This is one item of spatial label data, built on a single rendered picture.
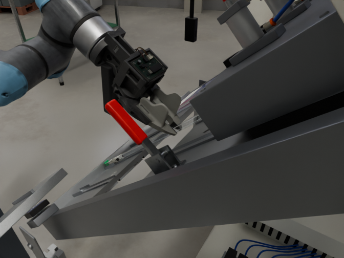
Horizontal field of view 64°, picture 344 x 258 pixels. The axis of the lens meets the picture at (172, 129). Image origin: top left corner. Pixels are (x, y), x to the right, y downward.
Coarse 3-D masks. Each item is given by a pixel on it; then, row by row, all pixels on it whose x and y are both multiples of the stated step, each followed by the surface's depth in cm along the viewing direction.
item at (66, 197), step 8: (184, 96) 104; (144, 128) 88; (152, 128) 90; (128, 144) 82; (120, 152) 80; (104, 160) 76; (96, 168) 74; (88, 176) 71; (96, 176) 73; (80, 184) 70; (72, 192) 68; (56, 200) 65; (64, 200) 66
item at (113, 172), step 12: (192, 108) 76; (180, 120) 72; (156, 132) 75; (132, 144) 81; (132, 156) 64; (108, 168) 74; (120, 168) 60; (96, 180) 68; (108, 180) 56; (84, 192) 62; (96, 192) 53; (72, 204) 59
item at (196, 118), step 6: (186, 120) 50; (192, 120) 49; (198, 120) 48; (174, 126) 53; (180, 126) 51; (186, 126) 50; (156, 138) 57; (162, 138) 56; (132, 150) 64; (138, 150) 62; (120, 156) 68; (126, 156) 66
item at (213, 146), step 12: (192, 132) 44; (204, 132) 39; (180, 144) 42; (192, 144) 37; (204, 144) 33; (216, 144) 30; (228, 144) 27; (180, 156) 36; (192, 156) 32; (204, 156) 29
